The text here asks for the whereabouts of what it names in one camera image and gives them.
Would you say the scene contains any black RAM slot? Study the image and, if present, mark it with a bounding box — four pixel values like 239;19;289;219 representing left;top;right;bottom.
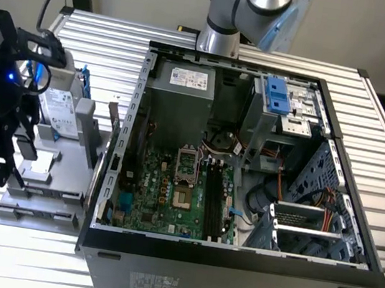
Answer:
197;159;219;241
206;160;228;241
211;161;233;242
201;160;224;241

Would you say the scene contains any silver CPU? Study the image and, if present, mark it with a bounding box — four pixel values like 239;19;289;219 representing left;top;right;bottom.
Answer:
30;149;55;174

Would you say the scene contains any grey parts rack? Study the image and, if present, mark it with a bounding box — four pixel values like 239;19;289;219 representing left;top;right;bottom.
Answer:
0;87;118;241

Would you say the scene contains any hard disk in blue carrier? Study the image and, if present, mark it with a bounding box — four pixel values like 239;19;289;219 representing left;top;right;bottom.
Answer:
16;54;98;143

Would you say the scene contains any grey power supply unit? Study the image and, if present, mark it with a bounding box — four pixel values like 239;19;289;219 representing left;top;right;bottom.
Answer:
137;56;219;156

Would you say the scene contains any CPU socket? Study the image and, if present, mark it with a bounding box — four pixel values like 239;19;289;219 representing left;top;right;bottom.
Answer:
170;181;196;212

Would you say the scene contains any green motherboard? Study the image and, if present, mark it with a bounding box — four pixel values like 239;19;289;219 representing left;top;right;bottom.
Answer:
109;137;249;247

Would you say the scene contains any metal socket cover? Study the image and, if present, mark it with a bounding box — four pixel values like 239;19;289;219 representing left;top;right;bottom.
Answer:
173;143;204;186

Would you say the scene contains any black cooler fan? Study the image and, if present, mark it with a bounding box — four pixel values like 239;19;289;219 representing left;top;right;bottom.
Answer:
201;123;241;157

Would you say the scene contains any black open PC case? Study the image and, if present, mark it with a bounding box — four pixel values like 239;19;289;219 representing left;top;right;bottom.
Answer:
69;32;385;288

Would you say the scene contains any blue plastic drive latch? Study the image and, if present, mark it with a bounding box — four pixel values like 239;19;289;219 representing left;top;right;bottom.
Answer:
260;74;295;117

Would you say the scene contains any grey optical drive cage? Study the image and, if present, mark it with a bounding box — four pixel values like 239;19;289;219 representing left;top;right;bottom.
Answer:
235;71;333;180

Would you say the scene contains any grey disk bay cage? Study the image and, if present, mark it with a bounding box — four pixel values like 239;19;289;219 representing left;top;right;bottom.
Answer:
245;196;368;266

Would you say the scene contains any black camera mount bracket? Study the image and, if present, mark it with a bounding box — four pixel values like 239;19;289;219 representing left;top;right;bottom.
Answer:
0;9;75;72

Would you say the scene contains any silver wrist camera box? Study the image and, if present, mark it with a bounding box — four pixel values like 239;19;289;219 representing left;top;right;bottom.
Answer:
48;49;80;85

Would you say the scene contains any flat cable plug tab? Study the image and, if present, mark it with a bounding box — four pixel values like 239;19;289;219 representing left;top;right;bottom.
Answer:
226;204;247;219

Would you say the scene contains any black cable bundle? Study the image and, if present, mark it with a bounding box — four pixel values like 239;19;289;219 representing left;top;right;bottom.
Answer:
242;180;280;230

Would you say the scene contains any short orange wire bundle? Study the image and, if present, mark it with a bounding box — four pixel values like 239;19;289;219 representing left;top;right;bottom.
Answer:
262;144;282;160

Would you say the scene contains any long orange wire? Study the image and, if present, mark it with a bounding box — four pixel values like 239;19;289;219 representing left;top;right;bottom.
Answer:
272;163;289;203

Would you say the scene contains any red yellow wire bundle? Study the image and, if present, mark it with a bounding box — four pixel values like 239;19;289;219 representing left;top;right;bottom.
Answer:
315;187;339;234

